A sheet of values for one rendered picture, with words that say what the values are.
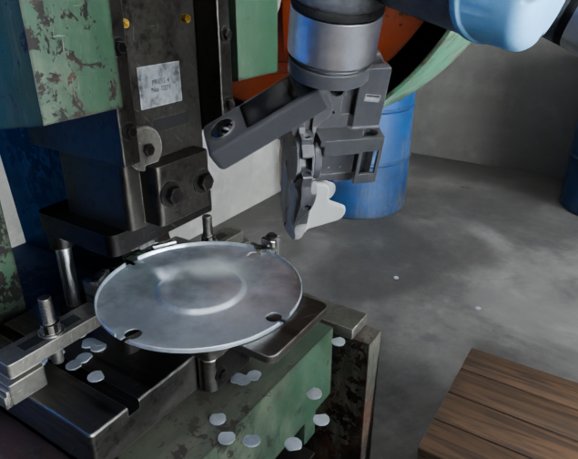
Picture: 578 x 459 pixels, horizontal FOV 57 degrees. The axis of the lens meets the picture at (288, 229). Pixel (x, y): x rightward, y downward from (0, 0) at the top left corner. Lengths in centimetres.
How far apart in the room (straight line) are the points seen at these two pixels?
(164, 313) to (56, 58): 35
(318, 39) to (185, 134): 36
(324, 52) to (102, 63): 25
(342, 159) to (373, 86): 7
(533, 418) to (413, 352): 76
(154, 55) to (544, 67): 333
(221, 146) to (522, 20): 26
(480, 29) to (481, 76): 357
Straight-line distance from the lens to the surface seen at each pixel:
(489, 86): 394
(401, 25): 88
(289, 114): 48
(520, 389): 136
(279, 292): 77
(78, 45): 58
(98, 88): 60
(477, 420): 125
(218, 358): 78
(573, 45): 49
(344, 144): 49
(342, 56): 44
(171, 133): 73
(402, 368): 190
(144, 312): 75
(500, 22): 36
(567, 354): 215
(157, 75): 71
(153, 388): 75
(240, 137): 48
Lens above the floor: 118
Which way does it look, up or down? 25 degrees down
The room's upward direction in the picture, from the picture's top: straight up
